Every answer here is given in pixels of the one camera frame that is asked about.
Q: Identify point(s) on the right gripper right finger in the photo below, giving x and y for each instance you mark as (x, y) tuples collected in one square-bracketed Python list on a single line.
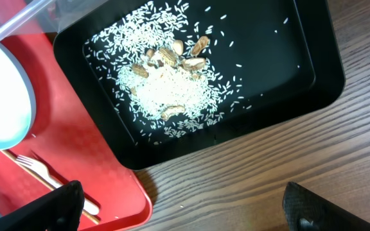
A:
[(306, 211)]

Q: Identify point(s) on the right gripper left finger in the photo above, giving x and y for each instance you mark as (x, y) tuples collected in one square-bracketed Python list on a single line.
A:
[(58, 210)]

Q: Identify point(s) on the wooden chopstick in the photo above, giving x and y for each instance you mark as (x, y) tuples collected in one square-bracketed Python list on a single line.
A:
[(27, 171)]

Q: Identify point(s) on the white plastic fork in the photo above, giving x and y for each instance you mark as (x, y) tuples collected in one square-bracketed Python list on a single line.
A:
[(41, 169)]

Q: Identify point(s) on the light blue round plate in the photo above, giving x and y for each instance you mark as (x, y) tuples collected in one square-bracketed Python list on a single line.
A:
[(17, 101)]

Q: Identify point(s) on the rice and peanut scraps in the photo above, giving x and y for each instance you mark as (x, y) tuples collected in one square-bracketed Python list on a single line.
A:
[(176, 68)]

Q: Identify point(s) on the clear plastic waste bin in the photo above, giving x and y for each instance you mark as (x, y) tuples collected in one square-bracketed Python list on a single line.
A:
[(19, 17)]

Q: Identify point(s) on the red plastic serving tray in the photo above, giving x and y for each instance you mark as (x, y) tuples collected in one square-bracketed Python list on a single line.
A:
[(66, 139)]

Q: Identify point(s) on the black rectangular tray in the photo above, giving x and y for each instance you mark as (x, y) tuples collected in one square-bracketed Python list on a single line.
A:
[(318, 84)]

